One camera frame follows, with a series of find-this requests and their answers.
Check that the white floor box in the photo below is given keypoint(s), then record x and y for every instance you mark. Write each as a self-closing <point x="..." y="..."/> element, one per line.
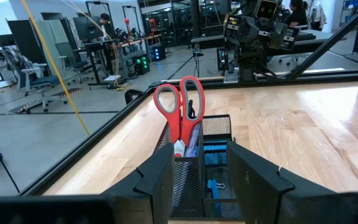
<point x="112" y="78"/>

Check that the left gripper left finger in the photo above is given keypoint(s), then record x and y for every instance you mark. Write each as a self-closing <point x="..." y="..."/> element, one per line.
<point x="154" y="186"/>

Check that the grey chair with jacket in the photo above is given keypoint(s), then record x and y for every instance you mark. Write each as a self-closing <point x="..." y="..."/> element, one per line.
<point x="39" y="81"/>

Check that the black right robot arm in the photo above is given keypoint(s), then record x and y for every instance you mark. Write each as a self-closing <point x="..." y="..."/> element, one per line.
<point x="247" y="59"/>

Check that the wooden top workbench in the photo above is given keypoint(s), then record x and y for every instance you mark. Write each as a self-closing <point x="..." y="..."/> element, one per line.
<point x="135" y="40"/>

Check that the blue binder clip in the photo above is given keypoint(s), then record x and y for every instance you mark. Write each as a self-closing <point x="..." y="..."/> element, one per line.
<point x="213" y="189"/>

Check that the grey office chair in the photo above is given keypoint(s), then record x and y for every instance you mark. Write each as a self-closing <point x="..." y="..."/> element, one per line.
<point x="78" y="64"/>

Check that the person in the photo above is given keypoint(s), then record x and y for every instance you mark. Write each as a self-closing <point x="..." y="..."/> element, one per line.
<point x="104" y="19"/>
<point x="297" y="15"/>

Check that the black pillar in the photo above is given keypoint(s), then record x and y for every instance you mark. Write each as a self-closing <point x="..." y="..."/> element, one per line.
<point x="195" y="18"/>

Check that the black divider panel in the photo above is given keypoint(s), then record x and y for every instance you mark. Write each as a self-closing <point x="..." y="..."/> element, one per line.
<point x="26" y="40"/>

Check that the pale green curtain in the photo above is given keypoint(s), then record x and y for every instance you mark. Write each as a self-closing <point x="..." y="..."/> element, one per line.
<point x="50" y="34"/>

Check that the black mesh desk organizer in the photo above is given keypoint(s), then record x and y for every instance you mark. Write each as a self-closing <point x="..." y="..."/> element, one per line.
<point x="216" y="124"/>

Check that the black aluminium table frame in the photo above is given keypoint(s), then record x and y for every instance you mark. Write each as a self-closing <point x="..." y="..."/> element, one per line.
<point x="104" y="130"/>

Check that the black stand strut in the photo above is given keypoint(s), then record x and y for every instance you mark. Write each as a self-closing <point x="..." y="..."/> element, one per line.
<point x="325" y="42"/>

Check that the computer with green lights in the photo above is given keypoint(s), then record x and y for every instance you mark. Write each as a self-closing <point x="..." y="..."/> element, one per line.
<point x="141" y="63"/>

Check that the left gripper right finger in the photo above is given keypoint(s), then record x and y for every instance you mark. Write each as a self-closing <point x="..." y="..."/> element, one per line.
<point x="256" y="186"/>

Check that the black standing desk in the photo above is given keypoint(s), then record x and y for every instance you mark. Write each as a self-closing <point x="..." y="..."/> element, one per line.
<point x="95" y="65"/>

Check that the black pen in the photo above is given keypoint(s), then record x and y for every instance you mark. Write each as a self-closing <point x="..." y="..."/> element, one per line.
<point x="190" y="109"/>

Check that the computer with blue lights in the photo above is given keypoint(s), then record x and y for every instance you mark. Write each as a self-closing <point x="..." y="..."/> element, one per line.
<point x="158" y="53"/>

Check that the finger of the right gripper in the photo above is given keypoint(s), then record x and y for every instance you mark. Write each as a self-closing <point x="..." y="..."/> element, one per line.
<point x="279" y="35"/>
<point x="249" y="32"/>

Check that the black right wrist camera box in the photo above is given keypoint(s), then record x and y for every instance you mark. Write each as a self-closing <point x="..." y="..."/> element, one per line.
<point x="266" y="8"/>

